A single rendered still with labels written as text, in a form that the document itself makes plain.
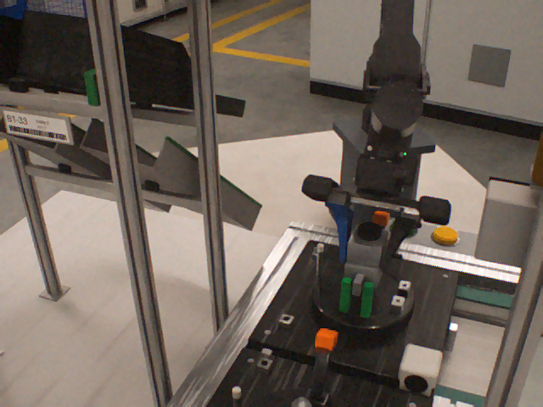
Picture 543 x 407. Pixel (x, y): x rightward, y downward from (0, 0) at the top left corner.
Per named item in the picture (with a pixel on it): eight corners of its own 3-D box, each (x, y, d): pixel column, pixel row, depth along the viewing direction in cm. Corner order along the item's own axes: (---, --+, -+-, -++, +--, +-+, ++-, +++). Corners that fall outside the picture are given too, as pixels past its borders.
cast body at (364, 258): (355, 254, 82) (359, 211, 78) (387, 261, 80) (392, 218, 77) (338, 292, 75) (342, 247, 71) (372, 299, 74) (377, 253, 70)
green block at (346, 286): (341, 305, 78) (344, 275, 76) (350, 308, 78) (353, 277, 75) (338, 311, 77) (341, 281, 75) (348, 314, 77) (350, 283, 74)
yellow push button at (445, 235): (433, 233, 99) (435, 223, 98) (457, 238, 97) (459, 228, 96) (430, 247, 96) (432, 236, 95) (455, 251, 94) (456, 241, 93)
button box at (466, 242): (383, 244, 105) (387, 214, 102) (503, 269, 98) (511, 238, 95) (374, 266, 100) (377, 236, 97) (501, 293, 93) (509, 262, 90)
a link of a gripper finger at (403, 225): (394, 220, 77) (389, 214, 72) (422, 225, 76) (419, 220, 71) (383, 271, 77) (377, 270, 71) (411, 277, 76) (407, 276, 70)
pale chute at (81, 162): (113, 193, 105) (122, 170, 106) (169, 213, 99) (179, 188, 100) (-8, 131, 80) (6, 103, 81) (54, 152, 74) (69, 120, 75)
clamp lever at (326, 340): (310, 389, 65) (321, 326, 64) (327, 393, 65) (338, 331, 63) (300, 403, 62) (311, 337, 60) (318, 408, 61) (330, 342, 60)
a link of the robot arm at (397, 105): (366, 65, 79) (368, 31, 67) (427, 69, 78) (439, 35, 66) (361, 147, 78) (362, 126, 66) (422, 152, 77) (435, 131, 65)
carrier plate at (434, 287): (307, 249, 96) (308, 238, 95) (458, 281, 88) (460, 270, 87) (248, 349, 77) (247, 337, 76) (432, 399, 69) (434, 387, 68)
